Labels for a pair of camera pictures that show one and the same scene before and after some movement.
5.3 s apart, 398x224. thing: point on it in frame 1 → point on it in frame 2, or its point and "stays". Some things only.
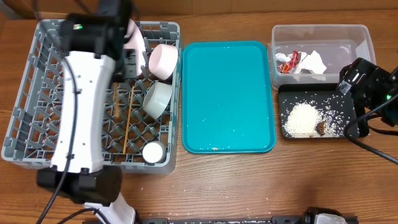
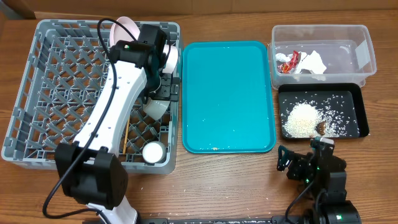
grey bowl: (157, 99) stays
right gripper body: (375, 88) → (298, 171)
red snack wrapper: (288, 68) stays
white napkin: (311, 62) stays
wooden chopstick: (129, 119) stays
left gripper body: (130, 66) → (170, 90)
